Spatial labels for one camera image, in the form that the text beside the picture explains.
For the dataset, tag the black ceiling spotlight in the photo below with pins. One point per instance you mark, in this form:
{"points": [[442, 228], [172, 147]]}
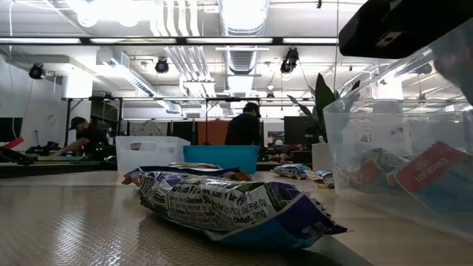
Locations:
{"points": [[37, 71], [161, 65], [289, 61]]}

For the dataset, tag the black monitor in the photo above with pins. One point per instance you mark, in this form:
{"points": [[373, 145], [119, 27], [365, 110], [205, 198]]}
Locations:
{"points": [[297, 129]]}

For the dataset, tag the purple granola bar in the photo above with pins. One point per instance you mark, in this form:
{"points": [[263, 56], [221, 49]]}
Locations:
{"points": [[221, 210]]}

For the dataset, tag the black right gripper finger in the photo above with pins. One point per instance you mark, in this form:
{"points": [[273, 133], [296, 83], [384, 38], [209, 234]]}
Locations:
{"points": [[458, 70]]}

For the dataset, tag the black workstation frame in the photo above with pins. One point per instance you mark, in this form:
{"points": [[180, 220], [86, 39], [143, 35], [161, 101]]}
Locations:
{"points": [[68, 118]]}

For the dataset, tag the blue plastic bin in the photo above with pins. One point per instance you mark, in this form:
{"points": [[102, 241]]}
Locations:
{"points": [[221, 159]]}

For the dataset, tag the orange panel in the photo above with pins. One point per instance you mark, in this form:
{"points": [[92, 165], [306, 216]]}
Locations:
{"points": [[216, 132]]}

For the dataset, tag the silver granola bar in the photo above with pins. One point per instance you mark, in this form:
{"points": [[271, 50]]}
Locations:
{"points": [[184, 170]]}

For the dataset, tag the light blue granola bar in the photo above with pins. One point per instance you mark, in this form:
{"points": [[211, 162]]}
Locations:
{"points": [[323, 178], [292, 171]]}

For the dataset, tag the green and brown granola bar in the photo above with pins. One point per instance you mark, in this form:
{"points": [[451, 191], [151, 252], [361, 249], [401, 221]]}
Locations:
{"points": [[194, 165]]}

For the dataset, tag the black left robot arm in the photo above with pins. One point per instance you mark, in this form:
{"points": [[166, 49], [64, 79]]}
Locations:
{"points": [[15, 157]]}

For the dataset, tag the potted plant in white pot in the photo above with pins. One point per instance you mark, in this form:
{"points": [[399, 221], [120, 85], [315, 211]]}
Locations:
{"points": [[320, 157]]}

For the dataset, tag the clear plastic bin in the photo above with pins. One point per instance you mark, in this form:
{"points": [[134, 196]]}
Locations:
{"points": [[155, 155], [369, 122]]}

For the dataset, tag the overhead beam with lights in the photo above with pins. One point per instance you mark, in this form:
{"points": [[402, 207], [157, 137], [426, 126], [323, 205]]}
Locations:
{"points": [[177, 40]]}

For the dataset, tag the person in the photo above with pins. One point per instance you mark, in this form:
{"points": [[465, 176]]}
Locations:
{"points": [[88, 138], [242, 129]]}

